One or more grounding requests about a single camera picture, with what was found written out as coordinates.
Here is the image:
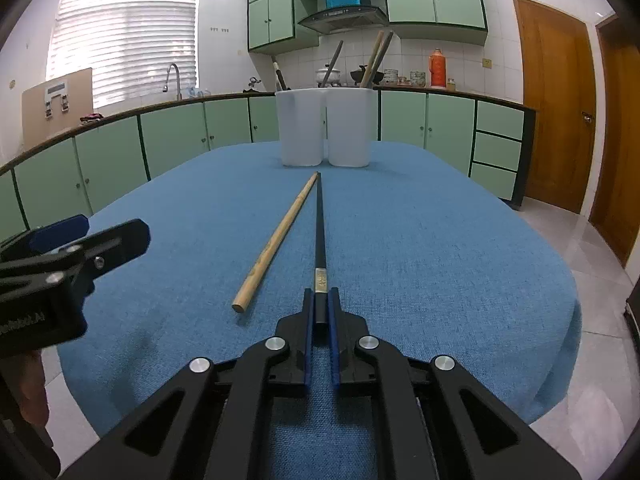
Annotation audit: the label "person's left hand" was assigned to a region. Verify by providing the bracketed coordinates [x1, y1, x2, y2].
[17, 350, 49, 443]

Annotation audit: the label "green drawer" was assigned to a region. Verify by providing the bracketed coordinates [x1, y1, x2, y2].
[470, 162, 517, 202]
[475, 101, 525, 141]
[472, 131, 521, 171]

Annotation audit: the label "window with white blinds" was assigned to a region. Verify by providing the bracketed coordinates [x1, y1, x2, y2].
[47, 0, 201, 108]

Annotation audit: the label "white pot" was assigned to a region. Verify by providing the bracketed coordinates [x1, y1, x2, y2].
[315, 64, 343, 86]

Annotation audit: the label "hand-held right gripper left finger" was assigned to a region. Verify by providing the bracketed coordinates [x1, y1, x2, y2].
[60, 287, 316, 480]

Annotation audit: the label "white plastic utensil container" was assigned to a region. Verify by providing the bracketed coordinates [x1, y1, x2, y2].
[275, 89, 328, 168]
[324, 87, 373, 168]

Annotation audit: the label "cardboard box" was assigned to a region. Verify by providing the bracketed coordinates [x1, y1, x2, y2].
[21, 67, 96, 146]

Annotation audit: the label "wooden chopstick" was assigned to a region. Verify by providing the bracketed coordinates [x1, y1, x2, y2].
[367, 31, 395, 88]
[231, 171, 320, 313]
[359, 30, 386, 90]

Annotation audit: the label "dark object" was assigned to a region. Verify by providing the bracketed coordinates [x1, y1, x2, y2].
[625, 285, 640, 341]

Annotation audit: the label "wooden door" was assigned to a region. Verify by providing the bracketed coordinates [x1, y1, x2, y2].
[512, 0, 598, 216]
[589, 12, 640, 266]

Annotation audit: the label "blue tablecloth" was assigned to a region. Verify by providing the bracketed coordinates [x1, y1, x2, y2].
[57, 141, 583, 480]

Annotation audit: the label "green lower cabinets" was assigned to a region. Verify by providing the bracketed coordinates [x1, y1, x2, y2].
[0, 87, 536, 246]

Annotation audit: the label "grey chopstick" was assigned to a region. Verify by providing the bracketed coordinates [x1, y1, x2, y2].
[320, 40, 345, 90]

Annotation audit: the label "black wok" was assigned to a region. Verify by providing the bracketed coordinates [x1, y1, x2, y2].
[349, 65, 386, 86]

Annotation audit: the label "black chopstick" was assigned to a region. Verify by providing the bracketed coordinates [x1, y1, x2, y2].
[313, 172, 331, 336]

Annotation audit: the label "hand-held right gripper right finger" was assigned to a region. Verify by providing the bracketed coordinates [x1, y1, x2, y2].
[327, 287, 581, 480]

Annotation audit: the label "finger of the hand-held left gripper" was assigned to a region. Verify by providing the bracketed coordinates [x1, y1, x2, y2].
[50, 219, 151, 281]
[27, 215, 91, 254]

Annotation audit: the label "range hood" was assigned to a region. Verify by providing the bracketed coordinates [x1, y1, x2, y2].
[297, 5, 388, 35]

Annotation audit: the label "row of jars and bowls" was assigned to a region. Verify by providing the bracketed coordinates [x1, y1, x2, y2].
[382, 69, 426, 87]

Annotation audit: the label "metal kitchen faucet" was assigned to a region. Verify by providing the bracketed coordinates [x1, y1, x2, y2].
[162, 62, 183, 101]

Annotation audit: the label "orange thermos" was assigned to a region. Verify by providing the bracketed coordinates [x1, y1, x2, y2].
[429, 47, 448, 90]

